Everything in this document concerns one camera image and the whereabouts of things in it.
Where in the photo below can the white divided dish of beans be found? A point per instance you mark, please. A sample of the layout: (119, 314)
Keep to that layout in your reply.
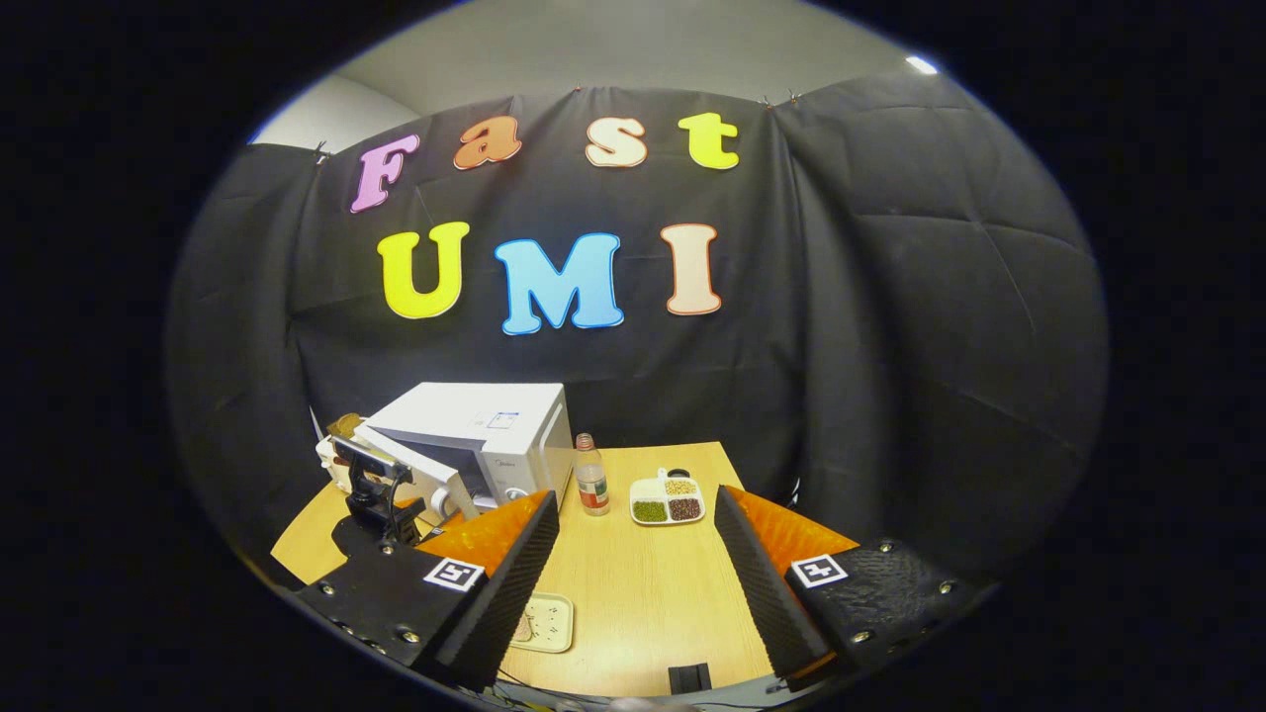
(668, 499)

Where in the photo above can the black backdrop cloth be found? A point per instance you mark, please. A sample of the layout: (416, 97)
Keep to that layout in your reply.
(890, 297)

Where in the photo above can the small ceiling light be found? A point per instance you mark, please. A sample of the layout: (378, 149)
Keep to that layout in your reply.
(921, 65)

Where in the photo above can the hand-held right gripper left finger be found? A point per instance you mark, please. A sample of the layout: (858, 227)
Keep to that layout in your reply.
(509, 583)

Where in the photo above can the clear bottle red label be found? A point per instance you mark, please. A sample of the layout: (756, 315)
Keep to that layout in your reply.
(592, 485)

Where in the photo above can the small black box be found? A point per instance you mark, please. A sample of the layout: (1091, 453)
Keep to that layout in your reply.
(689, 678)

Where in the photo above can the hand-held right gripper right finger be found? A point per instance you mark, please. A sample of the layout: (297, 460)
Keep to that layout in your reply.
(757, 583)

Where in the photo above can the cream perforated tray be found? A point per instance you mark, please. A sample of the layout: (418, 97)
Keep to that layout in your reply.
(552, 623)

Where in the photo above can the white toaster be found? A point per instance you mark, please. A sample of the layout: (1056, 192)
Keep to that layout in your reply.
(334, 465)

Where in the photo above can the white microwave oven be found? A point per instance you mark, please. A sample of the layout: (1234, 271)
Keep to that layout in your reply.
(465, 415)

